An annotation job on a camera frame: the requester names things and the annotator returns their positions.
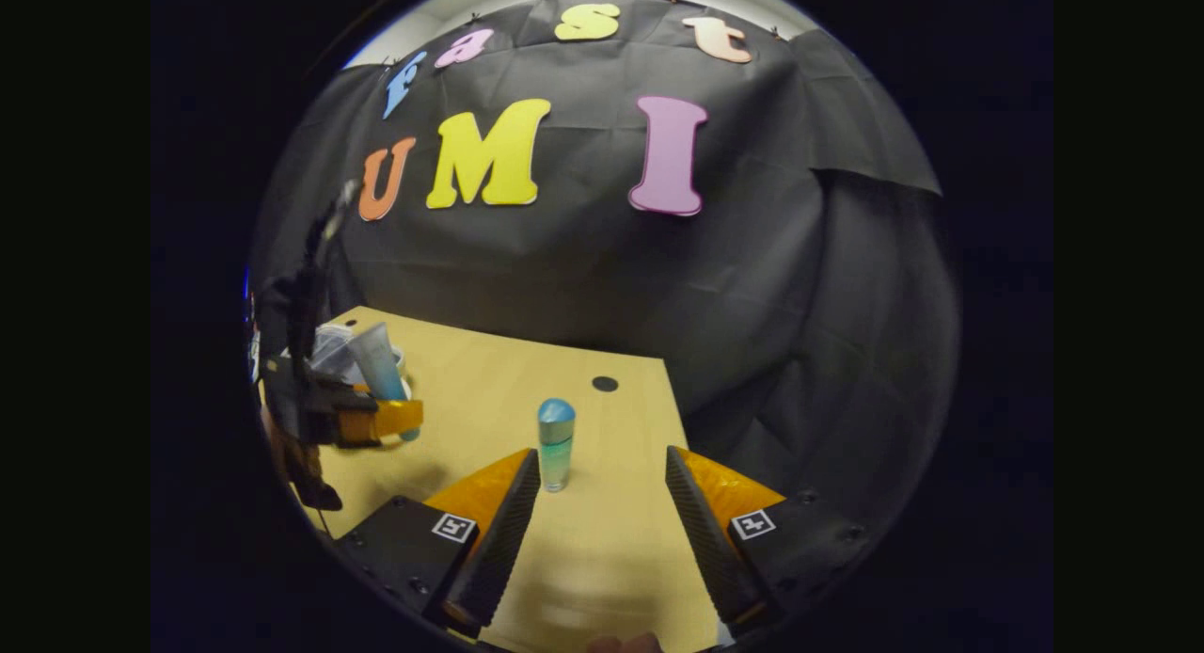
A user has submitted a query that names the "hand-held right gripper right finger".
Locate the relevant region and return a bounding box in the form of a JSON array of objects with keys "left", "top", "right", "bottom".
[{"left": 664, "top": 446, "right": 871, "bottom": 635}]

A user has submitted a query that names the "teal clear bottle blue cap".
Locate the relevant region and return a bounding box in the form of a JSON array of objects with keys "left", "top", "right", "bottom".
[{"left": 537, "top": 397, "right": 577, "bottom": 493}]

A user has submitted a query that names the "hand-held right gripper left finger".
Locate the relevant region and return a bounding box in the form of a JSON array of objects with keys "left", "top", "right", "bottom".
[{"left": 334, "top": 449, "right": 543, "bottom": 639}]

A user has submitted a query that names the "black backdrop cloth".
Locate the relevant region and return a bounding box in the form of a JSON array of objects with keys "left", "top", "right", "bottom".
[{"left": 249, "top": 0, "right": 962, "bottom": 579}]

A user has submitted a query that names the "light blue cream tube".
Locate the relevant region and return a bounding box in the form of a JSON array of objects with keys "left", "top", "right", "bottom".
[{"left": 346, "top": 321, "right": 421, "bottom": 443}]

